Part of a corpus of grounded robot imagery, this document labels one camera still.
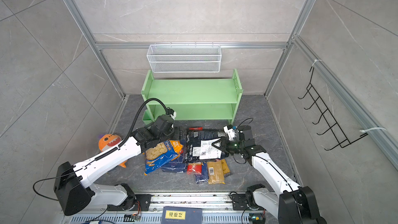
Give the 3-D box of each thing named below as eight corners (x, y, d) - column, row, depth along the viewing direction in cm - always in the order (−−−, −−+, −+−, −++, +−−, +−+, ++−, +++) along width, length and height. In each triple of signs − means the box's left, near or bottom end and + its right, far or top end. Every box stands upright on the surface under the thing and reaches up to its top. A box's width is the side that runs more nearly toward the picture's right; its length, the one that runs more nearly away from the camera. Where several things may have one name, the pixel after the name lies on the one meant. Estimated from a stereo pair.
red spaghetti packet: (187, 176, 83) (186, 172, 79) (188, 165, 87) (187, 162, 82) (202, 176, 83) (202, 172, 79) (202, 165, 87) (202, 162, 82)
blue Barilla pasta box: (164, 174, 84) (160, 167, 76) (167, 160, 89) (163, 153, 81) (186, 174, 84) (184, 167, 76) (187, 160, 89) (185, 153, 81)
